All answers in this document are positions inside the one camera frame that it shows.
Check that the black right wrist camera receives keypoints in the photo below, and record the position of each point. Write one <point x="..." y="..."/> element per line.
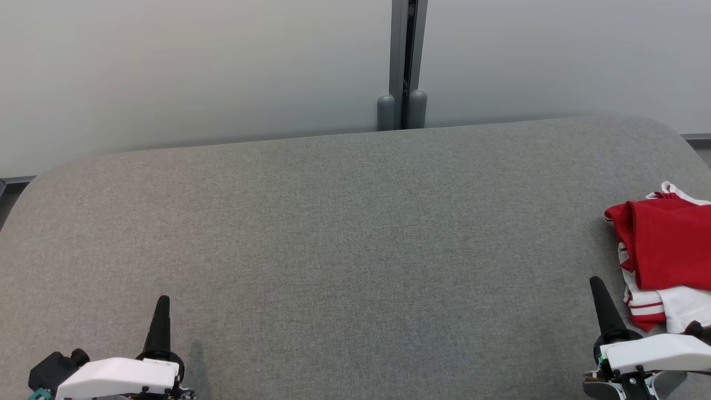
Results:
<point x="701" y="331"/>

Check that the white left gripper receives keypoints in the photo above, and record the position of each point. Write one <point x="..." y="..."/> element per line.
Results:
<point x="122" y="375"/>

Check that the grey baseboard strip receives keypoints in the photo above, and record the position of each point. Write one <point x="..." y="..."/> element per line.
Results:
<point x="16" y="180"/>
<point x="697" y="136"/>

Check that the red jersey white sleeves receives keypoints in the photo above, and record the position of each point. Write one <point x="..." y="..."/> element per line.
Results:
<point x="666" y="244"/>

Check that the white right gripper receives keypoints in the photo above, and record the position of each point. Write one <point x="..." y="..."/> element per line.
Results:
<point x="655" y="353"/>

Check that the grey partition post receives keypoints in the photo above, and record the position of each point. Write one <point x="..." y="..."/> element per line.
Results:
<point x="399" y="44"/>

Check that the red shorts white trim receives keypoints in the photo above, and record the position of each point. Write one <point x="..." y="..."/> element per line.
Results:
<point x="683" y="194"/>

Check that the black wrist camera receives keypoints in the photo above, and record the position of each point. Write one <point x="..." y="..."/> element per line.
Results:
<point x="53" y="369"/>
<point x="701" y="331"/>

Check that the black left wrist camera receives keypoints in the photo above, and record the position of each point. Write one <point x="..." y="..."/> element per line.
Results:
<point x="53" y="369"/>

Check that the grey cylinder post foot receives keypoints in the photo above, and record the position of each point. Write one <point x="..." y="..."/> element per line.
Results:
<point x="417" y="111"/>
<point x="386" y="114"/>

